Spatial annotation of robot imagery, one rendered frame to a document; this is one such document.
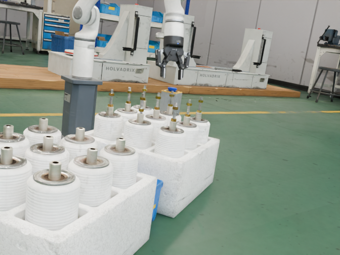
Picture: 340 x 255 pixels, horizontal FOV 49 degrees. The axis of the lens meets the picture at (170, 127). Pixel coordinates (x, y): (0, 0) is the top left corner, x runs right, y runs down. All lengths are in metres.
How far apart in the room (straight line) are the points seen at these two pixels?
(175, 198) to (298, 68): 5.84
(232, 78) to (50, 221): 3.91
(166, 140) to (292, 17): 6.05
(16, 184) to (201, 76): 3.50
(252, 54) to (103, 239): 4.27
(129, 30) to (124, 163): 2.89
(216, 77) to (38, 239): 3.75
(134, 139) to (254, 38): 3.86
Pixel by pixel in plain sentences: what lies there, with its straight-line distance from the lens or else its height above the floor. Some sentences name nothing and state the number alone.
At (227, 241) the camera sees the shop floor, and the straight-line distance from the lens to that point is 1.11.
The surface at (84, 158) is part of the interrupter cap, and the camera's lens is 0.83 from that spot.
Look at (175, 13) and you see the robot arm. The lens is 1.40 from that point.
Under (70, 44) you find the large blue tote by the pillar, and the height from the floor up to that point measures 0.26.
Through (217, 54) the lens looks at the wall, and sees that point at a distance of 8.15.
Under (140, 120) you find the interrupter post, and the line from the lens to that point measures 1.22.
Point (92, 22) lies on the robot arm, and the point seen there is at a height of 0.56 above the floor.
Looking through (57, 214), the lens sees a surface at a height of 0.20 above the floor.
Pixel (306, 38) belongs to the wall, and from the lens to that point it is 6.83.
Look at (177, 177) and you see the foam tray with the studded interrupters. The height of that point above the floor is 0.13.
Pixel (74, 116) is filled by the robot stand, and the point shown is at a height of 0.13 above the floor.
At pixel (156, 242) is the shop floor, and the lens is 1.04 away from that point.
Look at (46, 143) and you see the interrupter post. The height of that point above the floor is 0.27.
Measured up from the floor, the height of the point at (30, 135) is 0.24.
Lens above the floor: 0.53
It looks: 13 degrees down
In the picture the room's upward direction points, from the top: 8 degrees clockwise
